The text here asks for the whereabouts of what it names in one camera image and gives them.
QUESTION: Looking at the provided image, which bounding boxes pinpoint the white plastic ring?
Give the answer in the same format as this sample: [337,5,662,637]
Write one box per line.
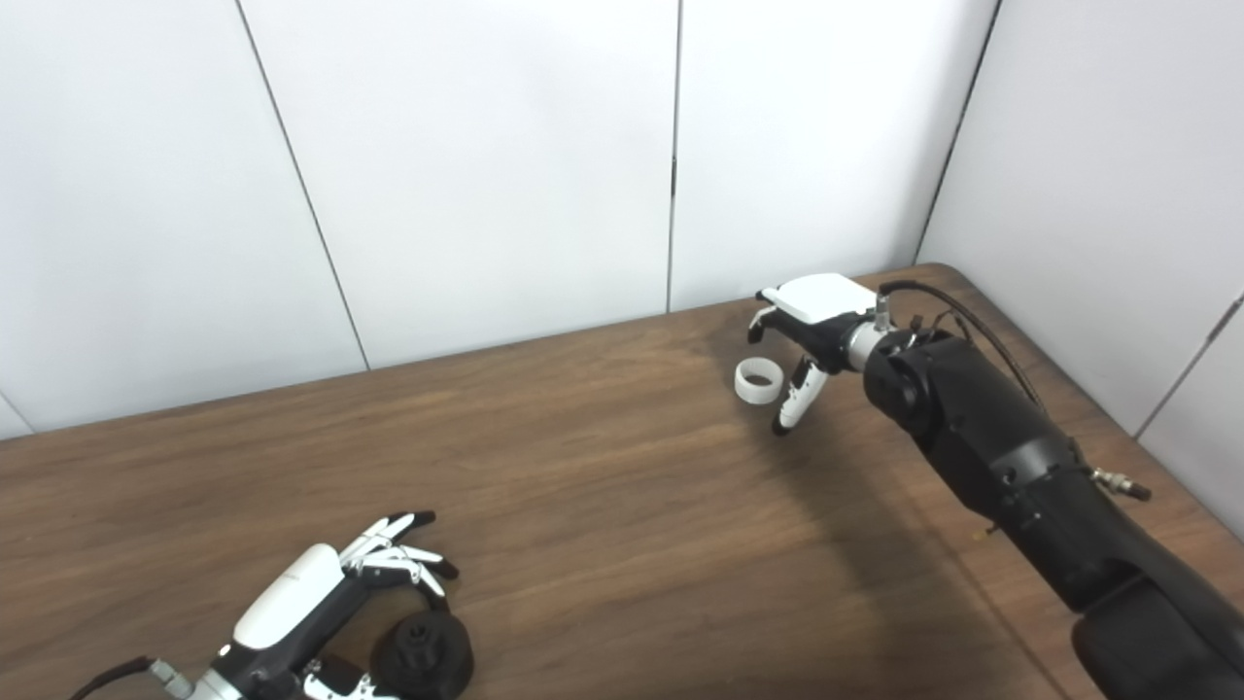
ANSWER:
[734,358,784,405]

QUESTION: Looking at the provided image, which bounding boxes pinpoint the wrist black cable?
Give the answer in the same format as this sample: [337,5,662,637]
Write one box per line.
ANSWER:
[68,656,195,700]
[878,280,1051,414]

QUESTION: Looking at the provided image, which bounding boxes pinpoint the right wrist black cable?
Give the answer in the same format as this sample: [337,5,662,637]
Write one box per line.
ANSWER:
[878,280,1051,414]

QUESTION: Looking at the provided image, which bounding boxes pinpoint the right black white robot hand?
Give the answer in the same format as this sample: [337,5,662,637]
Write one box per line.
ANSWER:
[746,273,879,437]

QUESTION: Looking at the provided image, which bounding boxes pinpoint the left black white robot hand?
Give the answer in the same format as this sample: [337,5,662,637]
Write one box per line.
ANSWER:
[209,510,460,700]

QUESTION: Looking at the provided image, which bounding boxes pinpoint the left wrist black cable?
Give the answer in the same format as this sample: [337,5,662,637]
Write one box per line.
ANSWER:
[68,656,195,700]

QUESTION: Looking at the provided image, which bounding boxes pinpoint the round black plastic part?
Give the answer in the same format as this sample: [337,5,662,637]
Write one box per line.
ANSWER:
[372,611,475,700]

